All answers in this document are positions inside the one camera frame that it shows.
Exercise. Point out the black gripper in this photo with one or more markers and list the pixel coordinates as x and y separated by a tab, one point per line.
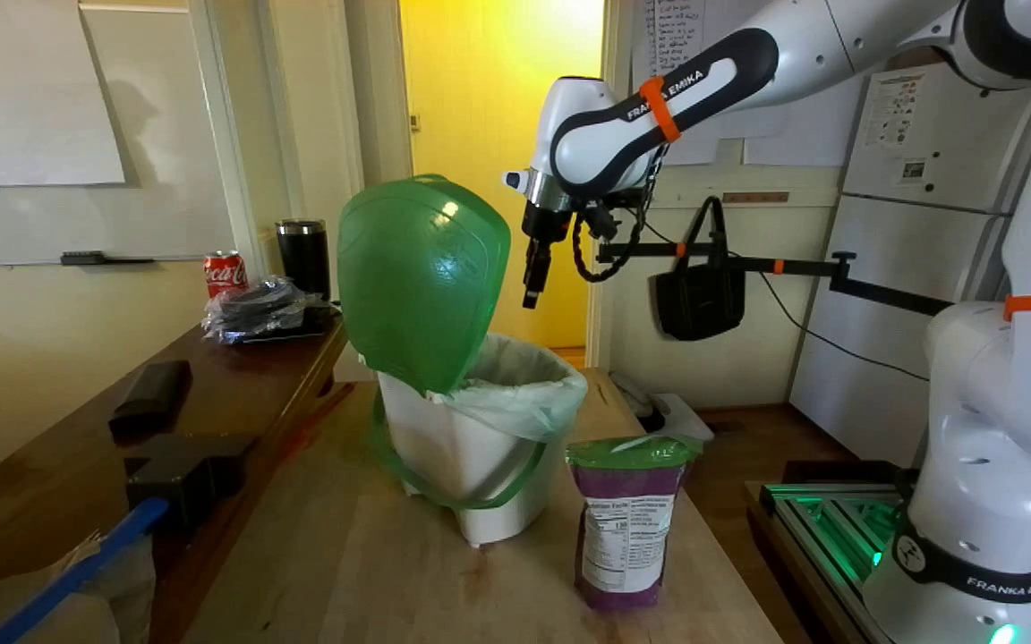
551	218

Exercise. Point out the green trash can lid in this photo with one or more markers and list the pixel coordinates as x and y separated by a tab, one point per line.
419	274

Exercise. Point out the green topped snack pouch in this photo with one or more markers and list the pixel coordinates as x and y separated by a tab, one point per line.
628	522

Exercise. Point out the translucent trash bag liner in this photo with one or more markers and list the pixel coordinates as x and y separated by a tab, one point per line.
528	395

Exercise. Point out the white labelled trash can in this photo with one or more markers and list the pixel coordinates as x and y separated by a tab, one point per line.
467	465

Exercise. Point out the red cola can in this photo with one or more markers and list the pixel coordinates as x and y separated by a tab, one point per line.
224	274

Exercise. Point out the black handbag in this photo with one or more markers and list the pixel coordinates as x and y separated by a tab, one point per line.
695	292

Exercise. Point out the black tumbler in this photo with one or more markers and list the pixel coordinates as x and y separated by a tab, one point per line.
301	257

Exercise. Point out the black boom with orange clamps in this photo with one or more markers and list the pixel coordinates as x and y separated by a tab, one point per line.
805	265

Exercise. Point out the crumpled clear plastic bag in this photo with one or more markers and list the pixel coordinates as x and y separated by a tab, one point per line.
258	311

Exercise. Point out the white tall cabinet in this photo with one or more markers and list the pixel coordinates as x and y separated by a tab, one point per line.
897	298

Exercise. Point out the silver box with green light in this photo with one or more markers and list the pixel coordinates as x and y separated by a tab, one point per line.
833	530

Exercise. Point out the white whiteboard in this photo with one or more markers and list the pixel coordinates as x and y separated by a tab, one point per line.
169	130

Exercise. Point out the black block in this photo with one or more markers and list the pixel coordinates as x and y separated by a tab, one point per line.
188	478

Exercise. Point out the black flat case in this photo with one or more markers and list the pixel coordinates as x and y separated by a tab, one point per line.
153	400

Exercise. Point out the black whiteboard marker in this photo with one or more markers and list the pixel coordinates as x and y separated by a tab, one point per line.
110	258

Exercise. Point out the dark wooden table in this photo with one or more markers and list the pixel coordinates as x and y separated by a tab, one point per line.
52	478

